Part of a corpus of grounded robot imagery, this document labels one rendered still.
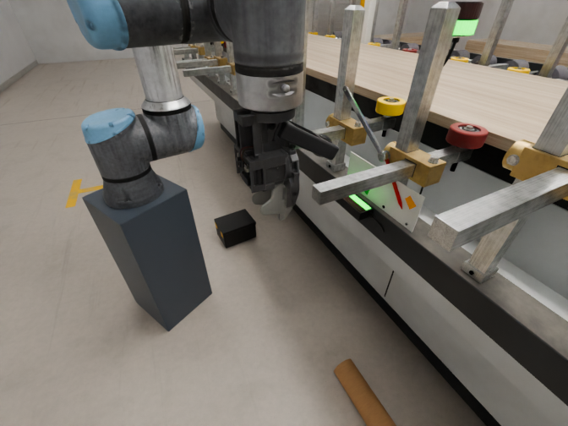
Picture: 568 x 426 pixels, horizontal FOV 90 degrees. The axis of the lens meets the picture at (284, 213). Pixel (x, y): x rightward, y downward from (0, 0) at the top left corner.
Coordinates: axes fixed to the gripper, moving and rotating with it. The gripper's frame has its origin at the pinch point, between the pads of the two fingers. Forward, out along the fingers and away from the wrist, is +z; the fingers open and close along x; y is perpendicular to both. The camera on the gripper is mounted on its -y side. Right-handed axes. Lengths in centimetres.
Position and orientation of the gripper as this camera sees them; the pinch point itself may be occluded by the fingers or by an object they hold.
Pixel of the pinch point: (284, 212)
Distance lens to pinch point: 53.5
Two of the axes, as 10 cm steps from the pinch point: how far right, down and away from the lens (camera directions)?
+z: 0.0, 7.9, 6.1
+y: -8.9, 2.8, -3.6
